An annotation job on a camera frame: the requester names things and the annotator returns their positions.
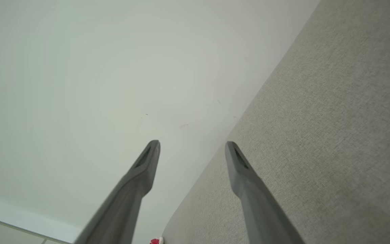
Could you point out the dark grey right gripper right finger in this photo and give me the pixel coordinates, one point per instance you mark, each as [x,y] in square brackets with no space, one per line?
[259,217]

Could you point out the grey fabric mat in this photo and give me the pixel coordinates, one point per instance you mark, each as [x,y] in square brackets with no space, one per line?
[333,118]

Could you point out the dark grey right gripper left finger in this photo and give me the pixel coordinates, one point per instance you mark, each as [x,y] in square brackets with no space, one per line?
[127,203]

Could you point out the white skirting board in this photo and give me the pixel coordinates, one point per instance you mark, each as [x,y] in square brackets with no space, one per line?
[19,217]

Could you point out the red shorts with white hem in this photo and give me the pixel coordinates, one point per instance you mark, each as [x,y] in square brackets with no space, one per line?
[155,241]

